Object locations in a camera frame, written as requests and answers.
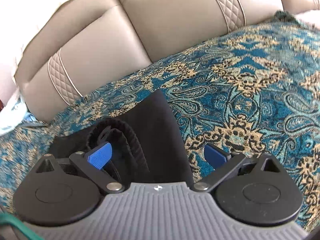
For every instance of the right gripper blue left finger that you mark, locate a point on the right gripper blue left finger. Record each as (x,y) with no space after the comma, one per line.
(100,155)

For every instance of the black pants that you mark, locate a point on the black pants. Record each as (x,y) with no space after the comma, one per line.
(147,146)

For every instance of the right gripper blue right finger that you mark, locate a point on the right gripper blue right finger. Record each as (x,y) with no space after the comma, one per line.
(215,156)

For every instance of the beige leather sofa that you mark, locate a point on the beige leather sofa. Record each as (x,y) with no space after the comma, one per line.
(88,43)

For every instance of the light blue cloth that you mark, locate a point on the light blue cloth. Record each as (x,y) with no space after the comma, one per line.
(11,120)

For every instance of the teal paisley sofa throw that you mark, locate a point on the teal paisley sofa throw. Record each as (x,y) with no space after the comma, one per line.
(255,90)

